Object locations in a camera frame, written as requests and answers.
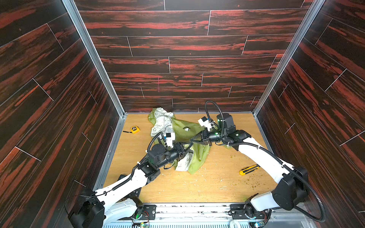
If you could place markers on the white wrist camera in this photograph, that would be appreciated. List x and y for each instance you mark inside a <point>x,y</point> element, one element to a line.
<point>205,122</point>
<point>169,139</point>

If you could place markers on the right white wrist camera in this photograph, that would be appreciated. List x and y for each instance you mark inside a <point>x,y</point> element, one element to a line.
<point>205,122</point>

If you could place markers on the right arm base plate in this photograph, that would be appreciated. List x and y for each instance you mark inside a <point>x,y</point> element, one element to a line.
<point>242,211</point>

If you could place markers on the green jacket with printed lining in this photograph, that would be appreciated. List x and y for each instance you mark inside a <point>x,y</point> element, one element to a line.
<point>166,122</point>

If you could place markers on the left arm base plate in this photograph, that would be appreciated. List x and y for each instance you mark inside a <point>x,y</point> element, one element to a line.
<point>145,212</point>

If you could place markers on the yellow utility knife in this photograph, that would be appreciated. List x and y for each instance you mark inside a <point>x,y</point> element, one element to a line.
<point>249,169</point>

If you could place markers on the yellow tape measure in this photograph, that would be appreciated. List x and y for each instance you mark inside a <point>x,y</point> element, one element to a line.
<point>133,130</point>

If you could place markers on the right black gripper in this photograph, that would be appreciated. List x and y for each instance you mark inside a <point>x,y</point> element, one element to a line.
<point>204,135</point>

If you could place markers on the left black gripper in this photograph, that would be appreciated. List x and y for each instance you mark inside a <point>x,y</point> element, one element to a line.
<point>182,148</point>

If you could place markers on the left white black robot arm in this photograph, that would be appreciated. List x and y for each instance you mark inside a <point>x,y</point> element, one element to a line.
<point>92,209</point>

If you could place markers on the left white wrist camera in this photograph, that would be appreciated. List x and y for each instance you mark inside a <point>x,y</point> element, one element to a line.
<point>169,139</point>

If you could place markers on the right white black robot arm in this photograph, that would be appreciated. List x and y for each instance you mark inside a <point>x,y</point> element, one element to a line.
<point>292,183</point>

